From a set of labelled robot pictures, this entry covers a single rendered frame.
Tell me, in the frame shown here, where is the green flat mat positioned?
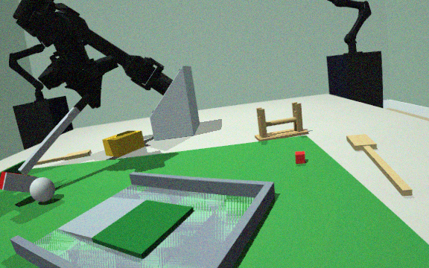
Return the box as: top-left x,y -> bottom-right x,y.
0,135 -> 429,268

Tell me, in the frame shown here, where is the small red block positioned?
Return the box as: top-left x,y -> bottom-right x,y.
295,151 -> 305,164

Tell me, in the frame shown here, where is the yellow rectangular block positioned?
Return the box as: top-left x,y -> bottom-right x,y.
102,130 -> 145,157

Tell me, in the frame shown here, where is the white golf ball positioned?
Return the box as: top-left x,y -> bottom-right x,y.
30,177 -> 55,202

